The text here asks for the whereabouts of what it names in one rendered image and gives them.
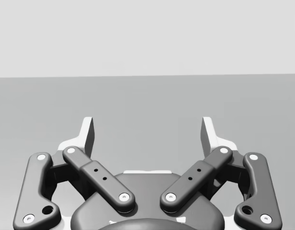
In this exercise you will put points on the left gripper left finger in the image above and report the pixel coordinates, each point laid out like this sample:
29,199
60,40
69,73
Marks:
103,177

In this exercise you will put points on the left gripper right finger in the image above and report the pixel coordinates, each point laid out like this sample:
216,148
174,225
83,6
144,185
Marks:
191,177

